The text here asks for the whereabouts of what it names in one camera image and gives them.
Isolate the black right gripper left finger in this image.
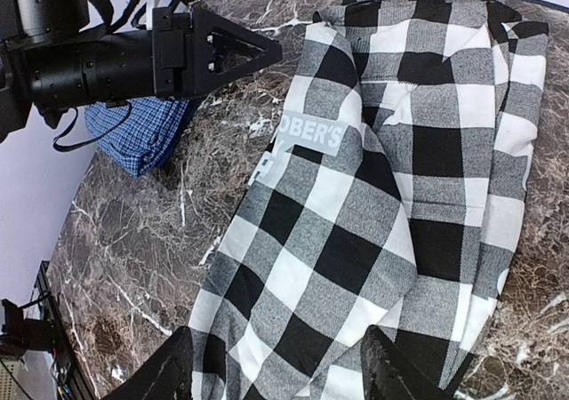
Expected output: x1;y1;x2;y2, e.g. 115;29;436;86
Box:
104;326;193;400

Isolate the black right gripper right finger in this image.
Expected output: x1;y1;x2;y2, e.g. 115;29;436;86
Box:
360;326;453;400

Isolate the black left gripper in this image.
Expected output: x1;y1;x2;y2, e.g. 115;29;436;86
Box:
1;7;283;139

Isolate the black white plaid shirt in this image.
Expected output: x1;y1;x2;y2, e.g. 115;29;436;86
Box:
189;0;549;399

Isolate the folded blue checked shirt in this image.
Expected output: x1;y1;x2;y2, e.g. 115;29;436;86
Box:
84;97;201;178

